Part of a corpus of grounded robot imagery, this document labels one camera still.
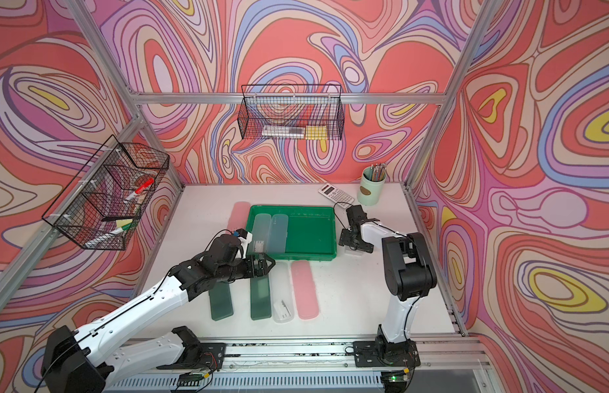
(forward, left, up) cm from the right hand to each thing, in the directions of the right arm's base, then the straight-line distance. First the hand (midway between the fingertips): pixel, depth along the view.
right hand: (355, 248), depth 99 cm
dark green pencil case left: (-19, +50, +4) cm, 54 cm away
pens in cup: (+27, -11, +18) cm, 34 cm away
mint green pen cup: (+22, -9, +10) cm, 26 cm away
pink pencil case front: (-17, +21, +1) cm, 27 cm away
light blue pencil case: (+8, +32, +1) cm, 33 cm away
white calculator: (+28, +5, +2) cm, 28 cm away
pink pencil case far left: (+17, +50, +3) cm, 53 cm away
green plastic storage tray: (+8, +18, +2) cm, 19 cm away
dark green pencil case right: (-22, +37, +2) cm, 43 cm away
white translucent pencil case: (-24, +29, +2) cm, 37 cm away
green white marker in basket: (-9, +78, +28) cm, 84 cm away
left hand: (-14, +32, +17) cm, 39 cm away
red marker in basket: (+6, +69, +35) cm, 77 cm away
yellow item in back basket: (+30, +15, +35) cm, 49 cm away
